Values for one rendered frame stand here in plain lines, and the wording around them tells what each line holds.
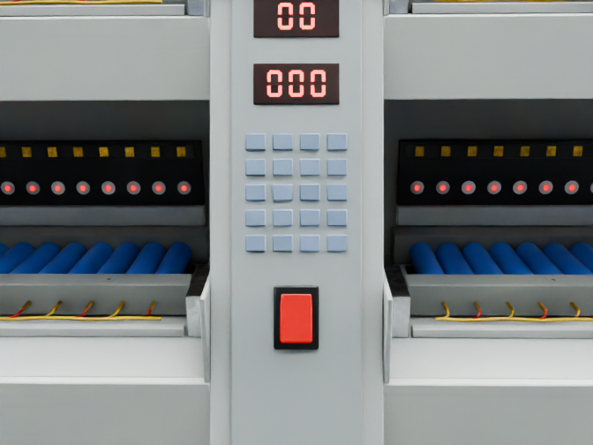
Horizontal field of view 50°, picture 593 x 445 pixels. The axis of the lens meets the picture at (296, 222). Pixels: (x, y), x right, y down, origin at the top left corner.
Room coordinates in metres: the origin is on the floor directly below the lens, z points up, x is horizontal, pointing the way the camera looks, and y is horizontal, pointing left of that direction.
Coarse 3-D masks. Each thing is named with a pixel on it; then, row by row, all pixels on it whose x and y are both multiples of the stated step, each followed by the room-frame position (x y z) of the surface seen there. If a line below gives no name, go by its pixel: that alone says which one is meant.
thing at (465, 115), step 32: (0, 128) 0.55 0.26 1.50; (32, 128) 0.55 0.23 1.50; (64, 128) 0.55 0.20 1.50; (96, 128) 0.55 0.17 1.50; (128, 128) 0.55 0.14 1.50; (160, 128) 0.55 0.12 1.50; (192, 128) 0.55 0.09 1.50; (384, 128) 0.54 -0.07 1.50; (416, 128) 0.54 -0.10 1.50; (448, 128) 0.54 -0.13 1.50; (480, 128) 0.54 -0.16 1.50; (512, 128) 0.54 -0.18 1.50; (544, 128) 0.54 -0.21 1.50; (576, 128) 0.54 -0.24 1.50; (384, 160) 0.54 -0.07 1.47; (384, 192) 0.54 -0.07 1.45; (384, 224) 0.54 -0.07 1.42
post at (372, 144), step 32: (224, 0) 0.34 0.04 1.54; (224, 32) 0.34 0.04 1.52; (224, 64) 0.34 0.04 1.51; (224, 96) 0.34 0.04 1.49; (224, 128) 0.34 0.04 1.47; (224, 160) 0.34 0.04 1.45; (224, 192) 0.34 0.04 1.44; (224, 224) 0.34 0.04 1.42; (224, 256) 0.34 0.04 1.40; (224, 288) 0.34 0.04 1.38; (224, 320) 0.34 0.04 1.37; (224, 352) 0.34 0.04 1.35; (224, 384) 0.34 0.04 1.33; (224, 416) 0.34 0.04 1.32
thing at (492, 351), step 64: (448, 192) 0.51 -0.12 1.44; (512, 192) 0.51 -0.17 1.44; (576, 192) 0.51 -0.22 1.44; (384, 256) 0.52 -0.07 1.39; (448, 256) 0.47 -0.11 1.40; (512, 256) 0.46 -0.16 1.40; (576, 256) 0.48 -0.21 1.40; (384, 320) 0.34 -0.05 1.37; (448, 320) 0.39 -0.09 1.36; (512, 320) 0.39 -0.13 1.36; (576, 320) 0.39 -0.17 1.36; (384, 384) 0.34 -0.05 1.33; (448, 384) 0.34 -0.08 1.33; (512, 384) 0.34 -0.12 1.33; (576, 384) 0.34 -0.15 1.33
